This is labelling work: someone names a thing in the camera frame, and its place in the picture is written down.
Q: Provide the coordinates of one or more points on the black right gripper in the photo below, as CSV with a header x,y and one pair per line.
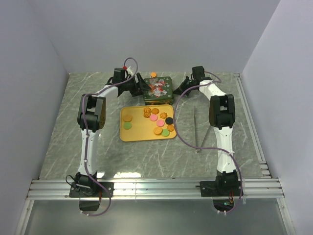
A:
x,y
181,88

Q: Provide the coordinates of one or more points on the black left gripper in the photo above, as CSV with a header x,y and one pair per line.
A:
x,y
137,91

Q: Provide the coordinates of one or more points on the gold tin lid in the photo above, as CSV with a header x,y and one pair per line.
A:
x,y
160,86

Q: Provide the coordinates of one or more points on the metal serving tongs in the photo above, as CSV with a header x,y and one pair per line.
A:
x,y
201,131

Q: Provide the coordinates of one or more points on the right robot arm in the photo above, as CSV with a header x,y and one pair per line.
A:
x,y
222,117

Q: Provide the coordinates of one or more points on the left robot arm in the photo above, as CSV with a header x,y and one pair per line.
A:
x,y
91,119

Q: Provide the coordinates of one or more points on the green cookie tin box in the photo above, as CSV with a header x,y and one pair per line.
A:
x,y
151,100

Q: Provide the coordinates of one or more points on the flower cookie top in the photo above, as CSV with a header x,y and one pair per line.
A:
x,y
147,110

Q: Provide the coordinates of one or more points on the dotted sandwich cookie left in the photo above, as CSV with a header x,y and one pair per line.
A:
x,y
127,118

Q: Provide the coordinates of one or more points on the dotted sandwich cookie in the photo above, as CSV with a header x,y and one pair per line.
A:
x,y
127,118
157,130

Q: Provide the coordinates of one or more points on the brown swirl cookie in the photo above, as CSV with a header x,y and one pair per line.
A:
x,y
147,115

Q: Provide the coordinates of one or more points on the chocolate chip cookie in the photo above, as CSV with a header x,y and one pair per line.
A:
x,y
155,111

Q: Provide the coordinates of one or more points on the yellow plastic tray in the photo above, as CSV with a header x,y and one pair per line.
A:
x,y
142,128

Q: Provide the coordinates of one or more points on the pink sandwich cookie upper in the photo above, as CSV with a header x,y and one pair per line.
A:
x,y
153,117

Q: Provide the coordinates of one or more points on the pink sandwich cookie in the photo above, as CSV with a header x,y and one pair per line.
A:
x,y
160,123
153,117

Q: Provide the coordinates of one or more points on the tan flower cookie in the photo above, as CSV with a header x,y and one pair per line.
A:
x,y
163,115

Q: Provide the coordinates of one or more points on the green sandwich cookie left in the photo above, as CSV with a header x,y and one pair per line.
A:
x,y
127,125

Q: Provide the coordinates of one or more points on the green sandwich cookie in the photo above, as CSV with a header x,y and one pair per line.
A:
x,y
127,125
165,132

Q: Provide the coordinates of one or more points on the black sandwich cookie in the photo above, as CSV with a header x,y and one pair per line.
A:
x,y
169,120

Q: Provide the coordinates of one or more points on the small swirl cookie right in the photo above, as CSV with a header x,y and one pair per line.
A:
x,y
170,128

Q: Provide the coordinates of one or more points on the pink sandwich cookie lower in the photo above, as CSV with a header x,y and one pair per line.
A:
x,y
160,123

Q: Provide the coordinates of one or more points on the dotted sandwich cookie right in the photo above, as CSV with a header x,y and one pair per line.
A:
x,y
157,130

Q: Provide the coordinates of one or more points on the green sandwich cookie right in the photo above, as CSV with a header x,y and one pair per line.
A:
x,y
165,132

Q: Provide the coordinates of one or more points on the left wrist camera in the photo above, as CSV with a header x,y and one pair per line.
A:
x,y
129,70

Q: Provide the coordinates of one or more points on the aluminium rail frame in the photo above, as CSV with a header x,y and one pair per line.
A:
x,y
130,188

